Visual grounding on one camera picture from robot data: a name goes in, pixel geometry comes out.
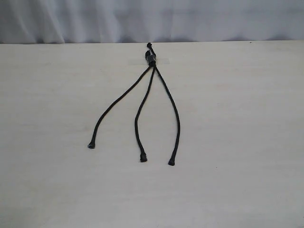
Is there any clear tape strip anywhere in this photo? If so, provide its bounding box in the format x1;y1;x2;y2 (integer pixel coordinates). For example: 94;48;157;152
128;57;172;66

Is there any white backdrop curtain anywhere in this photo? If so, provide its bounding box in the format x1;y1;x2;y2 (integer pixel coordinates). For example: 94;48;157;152
0;0;304;44

